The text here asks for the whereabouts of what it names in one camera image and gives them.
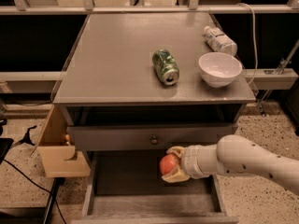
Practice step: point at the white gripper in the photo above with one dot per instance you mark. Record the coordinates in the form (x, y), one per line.
(191, 161)

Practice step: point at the orange red apple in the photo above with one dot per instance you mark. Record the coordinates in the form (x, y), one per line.
(168, 163)

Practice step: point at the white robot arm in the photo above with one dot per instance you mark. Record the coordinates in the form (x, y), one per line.
(232, 155)

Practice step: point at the round brass drawer knob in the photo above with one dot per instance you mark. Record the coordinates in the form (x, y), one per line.
(154, 140)

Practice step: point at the open grey middle drawer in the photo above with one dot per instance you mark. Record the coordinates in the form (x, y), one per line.
(125, 187)

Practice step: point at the grey drawer cabinet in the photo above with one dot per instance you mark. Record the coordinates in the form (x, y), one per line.
(111, 80)

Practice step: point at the grey top drawer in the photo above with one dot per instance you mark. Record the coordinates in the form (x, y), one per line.
(143, 137)

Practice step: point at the white bowl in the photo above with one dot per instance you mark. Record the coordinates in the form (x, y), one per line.
(219, 69)

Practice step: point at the green soda can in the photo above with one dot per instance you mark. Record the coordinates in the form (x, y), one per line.
(165, 67)

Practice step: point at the light wooden box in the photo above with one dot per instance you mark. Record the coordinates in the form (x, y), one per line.
(57, 152)

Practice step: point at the clear plastic water bottle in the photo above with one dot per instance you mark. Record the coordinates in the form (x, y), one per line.
(219, 41)

